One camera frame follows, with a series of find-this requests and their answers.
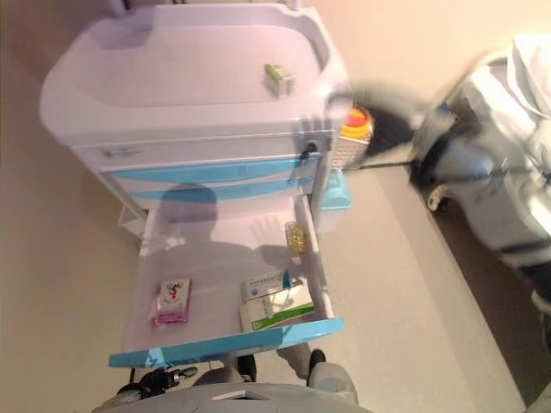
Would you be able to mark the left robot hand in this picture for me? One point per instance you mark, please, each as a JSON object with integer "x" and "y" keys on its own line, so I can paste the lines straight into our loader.
{"x": 150, "y": 380}

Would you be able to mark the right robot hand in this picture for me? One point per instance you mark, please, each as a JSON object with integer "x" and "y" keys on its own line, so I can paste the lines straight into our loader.
{"x": 333, "y": 103}

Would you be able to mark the small green white medicine box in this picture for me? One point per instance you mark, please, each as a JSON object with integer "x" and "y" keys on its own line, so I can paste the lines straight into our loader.
{"x": 279, "y": 79}

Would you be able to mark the blue faced cart drawer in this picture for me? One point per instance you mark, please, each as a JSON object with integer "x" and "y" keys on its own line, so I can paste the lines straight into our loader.
{"x": 215, "y": 191}
{"x": 193, "y": 174}
{"x": 215, "y": 266}

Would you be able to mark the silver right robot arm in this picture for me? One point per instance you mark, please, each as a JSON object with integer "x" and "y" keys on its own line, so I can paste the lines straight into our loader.
{"x": 473, "y": 180}

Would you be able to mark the pink white medicine box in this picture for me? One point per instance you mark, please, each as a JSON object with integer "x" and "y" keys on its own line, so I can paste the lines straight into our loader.
{"x": 172, "y": 301}

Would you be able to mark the large green white medicine box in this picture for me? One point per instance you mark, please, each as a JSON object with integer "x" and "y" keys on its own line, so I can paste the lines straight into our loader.
{"x": 275, "y": 312}

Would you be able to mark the blue white medicine box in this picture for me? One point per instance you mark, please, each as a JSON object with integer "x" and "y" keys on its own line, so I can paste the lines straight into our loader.
{"x": 267, "y": 286}

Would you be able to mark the yellow sharps container red lid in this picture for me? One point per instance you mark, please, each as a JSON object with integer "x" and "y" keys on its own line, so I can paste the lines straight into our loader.
{"x": 355, "y": 122}

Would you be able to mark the white plastic lattice basket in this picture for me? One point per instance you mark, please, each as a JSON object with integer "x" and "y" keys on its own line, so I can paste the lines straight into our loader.
{"x": 348, "y": 150}

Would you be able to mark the black cart key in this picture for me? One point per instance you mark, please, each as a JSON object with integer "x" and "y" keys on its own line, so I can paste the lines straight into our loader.
{"x": 309, "y": 150}

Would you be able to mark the grey robot torso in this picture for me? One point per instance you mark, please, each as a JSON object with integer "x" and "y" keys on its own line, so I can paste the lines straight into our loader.
{"x": 237, "y": 400}

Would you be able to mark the blue lidded waste bin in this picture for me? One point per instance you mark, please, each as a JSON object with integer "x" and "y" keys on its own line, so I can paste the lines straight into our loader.
{"x": 336, "y": 198}

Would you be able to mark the yellow capsule bottle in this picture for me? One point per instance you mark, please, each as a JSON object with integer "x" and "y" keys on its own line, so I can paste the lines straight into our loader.
{"x": 296, "y": 238}

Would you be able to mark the white medical cart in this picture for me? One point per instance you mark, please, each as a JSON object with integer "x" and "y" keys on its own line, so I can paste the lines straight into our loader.
{"x": 172, "y": 86}

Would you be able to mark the silver right robot leg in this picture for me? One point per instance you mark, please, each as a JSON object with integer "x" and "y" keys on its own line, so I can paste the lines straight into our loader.
{"x": 331, "y": 378}

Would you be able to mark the white bed sheet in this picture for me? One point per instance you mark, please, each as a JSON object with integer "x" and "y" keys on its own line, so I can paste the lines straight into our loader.
{"x": 531, "y": 86}

